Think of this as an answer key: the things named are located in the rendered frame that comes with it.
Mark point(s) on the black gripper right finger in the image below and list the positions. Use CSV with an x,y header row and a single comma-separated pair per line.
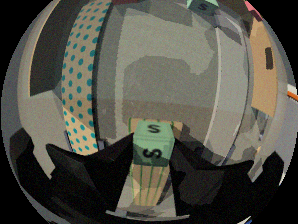
x,y
194,178

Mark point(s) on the green cube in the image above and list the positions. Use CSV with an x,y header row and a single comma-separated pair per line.
x,y
153,144

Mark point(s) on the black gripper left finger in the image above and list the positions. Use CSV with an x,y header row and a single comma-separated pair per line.
x,y
104,171

